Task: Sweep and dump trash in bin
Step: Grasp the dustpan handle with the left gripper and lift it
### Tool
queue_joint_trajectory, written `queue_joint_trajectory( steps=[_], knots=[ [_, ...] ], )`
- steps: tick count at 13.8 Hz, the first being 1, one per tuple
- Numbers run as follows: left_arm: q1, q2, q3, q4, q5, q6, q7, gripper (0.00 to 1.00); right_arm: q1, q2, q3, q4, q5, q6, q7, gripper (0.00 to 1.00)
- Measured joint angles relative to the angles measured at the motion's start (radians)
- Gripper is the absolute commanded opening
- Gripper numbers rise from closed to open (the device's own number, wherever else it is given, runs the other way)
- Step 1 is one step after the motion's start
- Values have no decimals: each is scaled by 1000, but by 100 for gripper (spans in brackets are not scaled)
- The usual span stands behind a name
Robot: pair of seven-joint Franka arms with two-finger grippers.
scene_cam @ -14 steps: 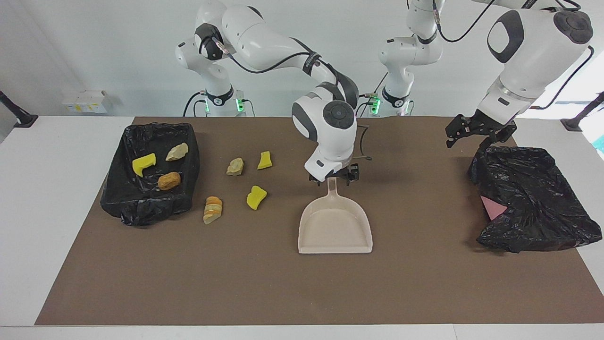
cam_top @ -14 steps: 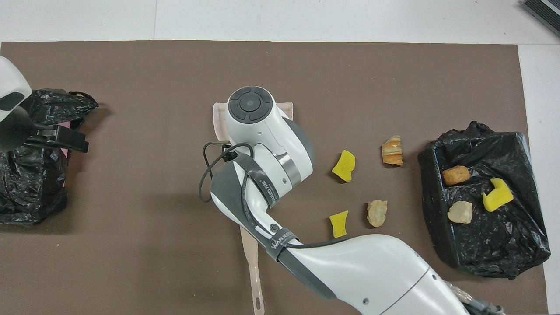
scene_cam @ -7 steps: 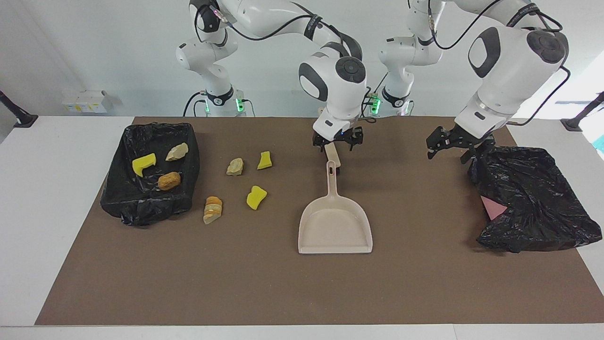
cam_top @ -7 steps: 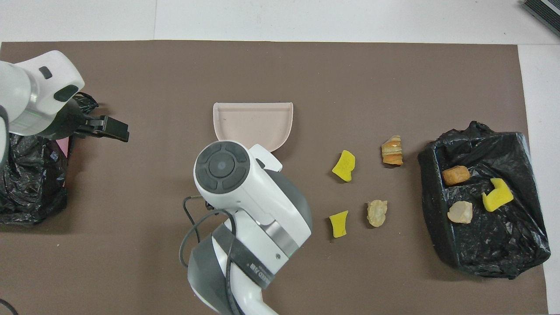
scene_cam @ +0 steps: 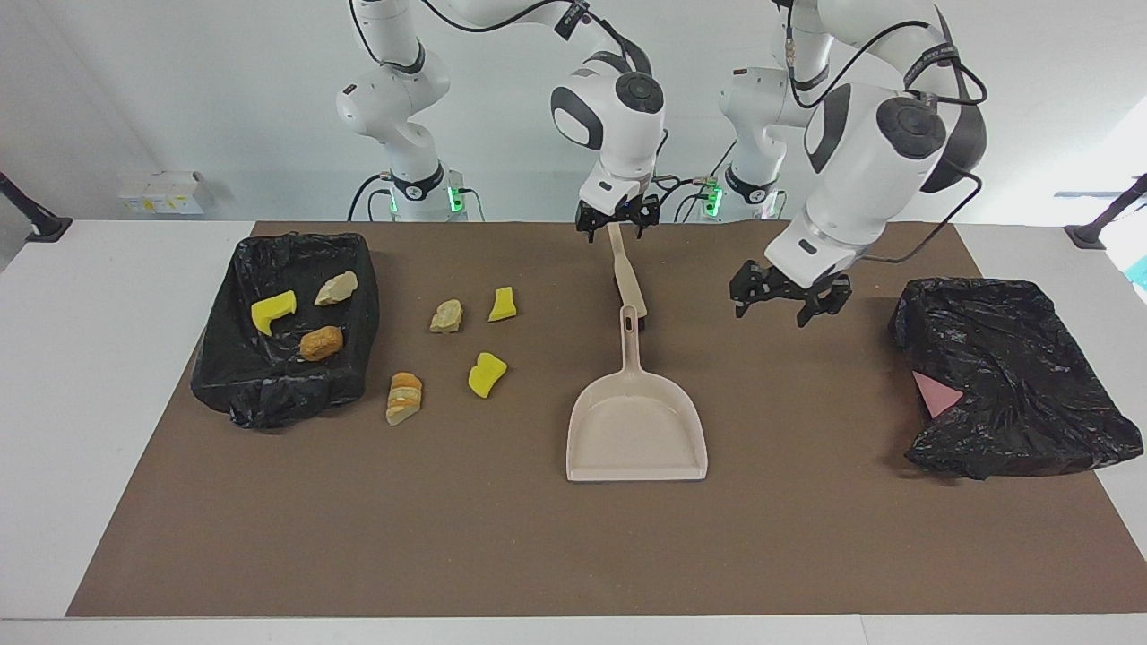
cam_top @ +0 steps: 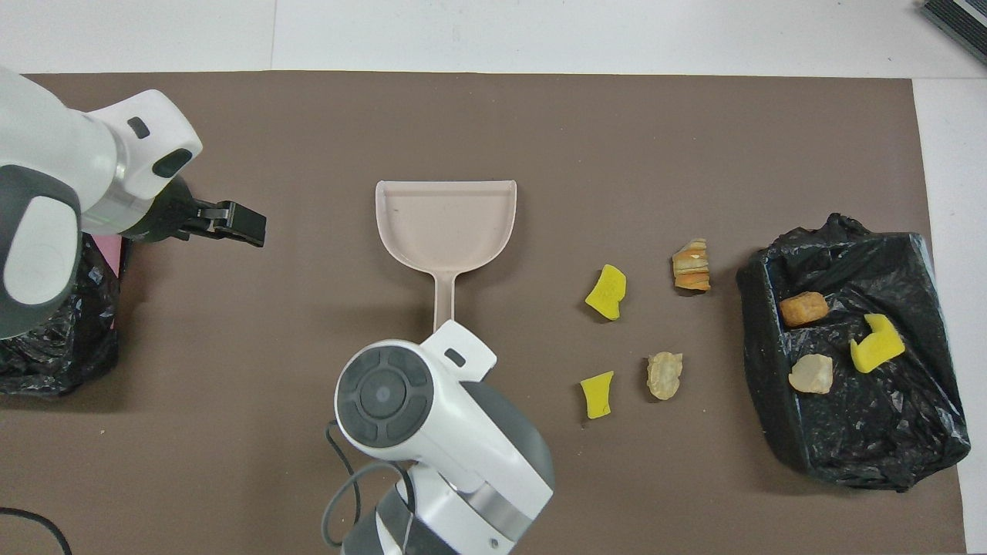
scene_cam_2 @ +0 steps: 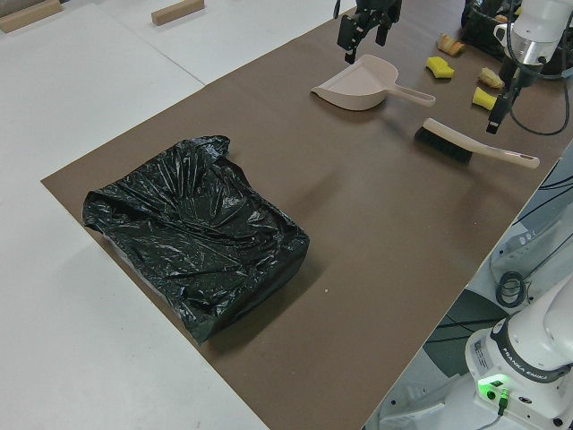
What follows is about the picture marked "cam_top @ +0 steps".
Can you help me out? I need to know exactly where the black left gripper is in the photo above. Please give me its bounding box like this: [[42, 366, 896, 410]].
[[123, 177, 268, 248]]

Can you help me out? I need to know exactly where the beige plastic dustpan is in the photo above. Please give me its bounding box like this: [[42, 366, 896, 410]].
[[375, 180, 518, 341]]

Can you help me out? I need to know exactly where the rounded yellow sponge piece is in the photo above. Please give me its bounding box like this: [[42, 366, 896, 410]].
[[584, 264, 628, 321]]

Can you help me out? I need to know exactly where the small yellow sponge piece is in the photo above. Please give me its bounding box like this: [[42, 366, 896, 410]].
[[580, 370, 616, 420]]

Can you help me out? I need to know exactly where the pale bread chunk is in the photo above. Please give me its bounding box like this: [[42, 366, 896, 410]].
[[646, 351, 685, 402]]

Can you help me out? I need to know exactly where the striped orange bread piece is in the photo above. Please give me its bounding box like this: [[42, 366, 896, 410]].
[[672, 237, 712, 293]]

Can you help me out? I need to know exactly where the brown bread roll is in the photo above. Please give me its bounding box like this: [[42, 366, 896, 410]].
[[778, 291, 831, 328]]

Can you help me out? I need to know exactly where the tan croissant piece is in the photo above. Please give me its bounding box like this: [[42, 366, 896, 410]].
[[787, 353, 836, 396]]

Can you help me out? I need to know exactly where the notched yellow sponge piece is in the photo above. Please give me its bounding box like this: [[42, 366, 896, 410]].
[[849, 312, 907, 375]]

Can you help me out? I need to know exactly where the pink bin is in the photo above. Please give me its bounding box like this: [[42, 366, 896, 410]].
[[96, 234, 131, 329]]

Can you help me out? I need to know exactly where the black trash bag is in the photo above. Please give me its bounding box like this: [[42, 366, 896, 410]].
[[0, 230, 133, 399]]

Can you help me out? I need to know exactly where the black bag lined dark bin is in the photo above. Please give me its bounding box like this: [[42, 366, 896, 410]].
[[736, 213, 972, 493]]

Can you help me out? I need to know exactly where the brown table mat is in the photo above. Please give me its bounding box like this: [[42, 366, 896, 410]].
[[0, 71, 968, 555]]

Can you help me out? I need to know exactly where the dark grey ribbed device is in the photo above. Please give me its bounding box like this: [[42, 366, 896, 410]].
[[918, 0, 987, 66]]

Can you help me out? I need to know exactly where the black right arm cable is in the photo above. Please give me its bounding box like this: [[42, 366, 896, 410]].
[[321, 419, 410, 550]]

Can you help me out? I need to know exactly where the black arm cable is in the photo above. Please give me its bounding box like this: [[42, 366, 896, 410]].
[[321, 419, 410, 550], [0, 506, 75, 555]]

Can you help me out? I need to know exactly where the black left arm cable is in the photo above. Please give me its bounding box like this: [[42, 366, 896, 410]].
[[0, 506, 75, 555]]

